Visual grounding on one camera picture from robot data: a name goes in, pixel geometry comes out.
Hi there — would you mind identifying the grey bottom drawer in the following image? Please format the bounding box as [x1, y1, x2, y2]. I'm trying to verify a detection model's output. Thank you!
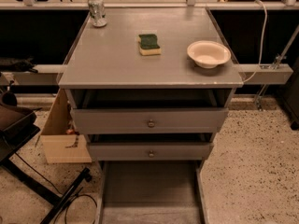
[95, 161, 208, 224]

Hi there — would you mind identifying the grey drawer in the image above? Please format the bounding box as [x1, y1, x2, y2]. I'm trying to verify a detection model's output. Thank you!
[88, 142, 213, 161]
[71, 108, 228, 134]
[95, 161, 208, 224]

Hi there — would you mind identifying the grey middle drawer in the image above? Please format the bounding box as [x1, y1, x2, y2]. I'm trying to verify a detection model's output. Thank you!
[88, 142, 213, 161]

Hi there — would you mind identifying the grey top drawer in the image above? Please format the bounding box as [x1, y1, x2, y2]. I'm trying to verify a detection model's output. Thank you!
[71, 108, 228, 134]

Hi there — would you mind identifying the green yellow sponge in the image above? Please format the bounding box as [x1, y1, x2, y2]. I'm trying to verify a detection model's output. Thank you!
[138, 34, 161, 56]

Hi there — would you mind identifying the white bowl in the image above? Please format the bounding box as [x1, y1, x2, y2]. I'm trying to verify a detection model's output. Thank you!
[187, 40, 231, 69]

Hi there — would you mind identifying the cardboard box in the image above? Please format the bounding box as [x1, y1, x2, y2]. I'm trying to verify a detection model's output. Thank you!
[40, 90, 92, 163]

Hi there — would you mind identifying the crushed silver can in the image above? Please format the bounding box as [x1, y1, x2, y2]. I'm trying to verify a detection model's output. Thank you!
[88, 0, 107, 27]

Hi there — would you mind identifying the dark chair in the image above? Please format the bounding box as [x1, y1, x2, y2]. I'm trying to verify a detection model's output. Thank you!
[0, 91, 40, 162]

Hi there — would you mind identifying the white cable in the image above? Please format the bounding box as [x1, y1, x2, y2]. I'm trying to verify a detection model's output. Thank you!
[242, 0, 269, 84]

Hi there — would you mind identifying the black stand with cable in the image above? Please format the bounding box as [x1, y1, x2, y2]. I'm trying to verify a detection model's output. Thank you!
[0, 152, 99, 224]

